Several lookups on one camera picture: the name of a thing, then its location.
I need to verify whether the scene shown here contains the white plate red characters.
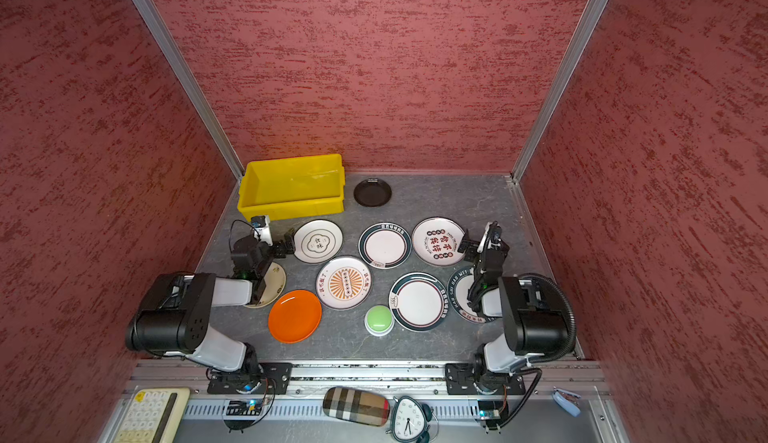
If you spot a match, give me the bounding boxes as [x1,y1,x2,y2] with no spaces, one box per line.
[411,217,465,267]

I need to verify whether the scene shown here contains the white plate green lettered rim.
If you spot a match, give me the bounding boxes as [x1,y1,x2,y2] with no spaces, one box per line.
[448,267,502,324]

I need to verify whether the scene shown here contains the white plate dark green rim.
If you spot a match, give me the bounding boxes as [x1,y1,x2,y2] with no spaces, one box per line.
[388,272,449,332]

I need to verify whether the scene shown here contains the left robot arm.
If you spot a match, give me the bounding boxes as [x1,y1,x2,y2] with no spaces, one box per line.
[125,229,295,380]

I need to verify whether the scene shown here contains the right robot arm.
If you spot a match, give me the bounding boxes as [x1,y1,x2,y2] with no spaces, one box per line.
[459,222,577,393]

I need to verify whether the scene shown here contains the yellow plastic bin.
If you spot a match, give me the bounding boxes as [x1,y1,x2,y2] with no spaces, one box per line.
[237,154,345,221]

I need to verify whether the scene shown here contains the cream beige plate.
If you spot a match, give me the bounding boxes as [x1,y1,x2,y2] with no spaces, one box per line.
[248,262,287,309]

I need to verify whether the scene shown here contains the white plate flower outline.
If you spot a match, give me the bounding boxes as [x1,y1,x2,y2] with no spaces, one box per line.
[294,219,343,264]

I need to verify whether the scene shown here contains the white plate orange sunburst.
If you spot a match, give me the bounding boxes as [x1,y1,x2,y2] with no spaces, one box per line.
[315,256,372,311]

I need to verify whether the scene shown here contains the small black dish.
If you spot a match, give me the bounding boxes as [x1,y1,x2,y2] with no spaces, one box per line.
[353,178,392,208]

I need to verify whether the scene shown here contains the green push button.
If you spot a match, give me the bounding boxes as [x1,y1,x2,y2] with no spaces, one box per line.
[364,305,395,337]

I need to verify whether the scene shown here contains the right controller board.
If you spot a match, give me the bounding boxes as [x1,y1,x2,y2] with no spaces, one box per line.
[476,400,508,422]

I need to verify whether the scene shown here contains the controller board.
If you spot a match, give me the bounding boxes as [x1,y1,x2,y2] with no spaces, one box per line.
[476,400,508,422]
[224,400,263,420]

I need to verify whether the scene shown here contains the left controller board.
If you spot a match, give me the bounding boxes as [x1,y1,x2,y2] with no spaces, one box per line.
[224,400,263,420]

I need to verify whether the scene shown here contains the blue white small object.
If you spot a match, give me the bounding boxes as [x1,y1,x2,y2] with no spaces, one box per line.
[552,388,582,417]

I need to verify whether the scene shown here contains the white analog clock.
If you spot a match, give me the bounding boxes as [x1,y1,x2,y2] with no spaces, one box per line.
[388,396,433,443]

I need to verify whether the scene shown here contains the plaid glasses case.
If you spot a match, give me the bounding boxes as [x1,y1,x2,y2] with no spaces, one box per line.
[322,387,390,427]

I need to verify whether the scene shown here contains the beige calculator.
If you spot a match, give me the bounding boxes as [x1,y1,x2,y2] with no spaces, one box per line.
[113,388,190,443]

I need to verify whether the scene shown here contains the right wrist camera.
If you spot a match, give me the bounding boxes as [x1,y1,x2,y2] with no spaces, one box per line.
[481,221,503,251]

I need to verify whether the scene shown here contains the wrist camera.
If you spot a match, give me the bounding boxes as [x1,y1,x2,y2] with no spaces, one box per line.
[481,221,503,251]
[250,215,273,246]

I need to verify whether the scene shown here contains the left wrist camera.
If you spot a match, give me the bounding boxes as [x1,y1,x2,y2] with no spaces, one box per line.
[250,215,273,246]

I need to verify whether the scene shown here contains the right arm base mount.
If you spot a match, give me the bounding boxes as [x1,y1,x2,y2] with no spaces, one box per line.
[444,363,526,396]

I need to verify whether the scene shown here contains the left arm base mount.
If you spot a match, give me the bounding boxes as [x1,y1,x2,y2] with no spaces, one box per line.
[207,362,293,396]

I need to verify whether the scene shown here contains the aluminium mounting rail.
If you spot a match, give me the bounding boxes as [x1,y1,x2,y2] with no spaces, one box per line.
[122,359,612,400]

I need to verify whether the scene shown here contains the left aluminium corner post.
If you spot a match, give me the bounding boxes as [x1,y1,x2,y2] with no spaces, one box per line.
[131,0,245,182]

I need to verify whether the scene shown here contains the aluminium corner post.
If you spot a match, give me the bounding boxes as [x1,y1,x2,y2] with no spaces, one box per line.
[511,0,609,185]
[131,0,245,182]

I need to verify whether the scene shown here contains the right aluminium corner post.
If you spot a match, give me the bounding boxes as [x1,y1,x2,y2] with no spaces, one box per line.
[511,0,609,185]

